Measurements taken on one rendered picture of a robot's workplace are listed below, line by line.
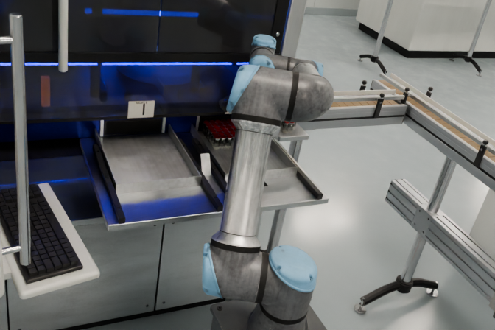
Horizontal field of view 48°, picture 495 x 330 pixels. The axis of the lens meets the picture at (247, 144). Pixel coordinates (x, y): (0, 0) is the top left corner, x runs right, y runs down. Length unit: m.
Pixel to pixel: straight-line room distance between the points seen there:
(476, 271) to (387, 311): 0.58
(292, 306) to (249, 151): 0.36
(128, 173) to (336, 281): 1.45
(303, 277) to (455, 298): 1.88
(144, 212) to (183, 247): 0.66
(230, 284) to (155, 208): 0.44
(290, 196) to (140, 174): 0.47
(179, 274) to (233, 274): 1.06
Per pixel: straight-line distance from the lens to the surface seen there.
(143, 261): 2.21
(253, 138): 1.24
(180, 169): 1.79
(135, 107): 1.82
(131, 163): 1.80
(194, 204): 1.64
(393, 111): 2.50
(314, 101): 1.26
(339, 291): 2.83
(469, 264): 2.44
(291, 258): 1.29
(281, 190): 1.78
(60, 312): 2.29
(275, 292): 1.28
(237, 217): 1.25
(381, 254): 3.15
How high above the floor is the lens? 1.82
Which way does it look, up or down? 28 degrees down
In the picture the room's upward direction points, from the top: 10 degrees clockwise
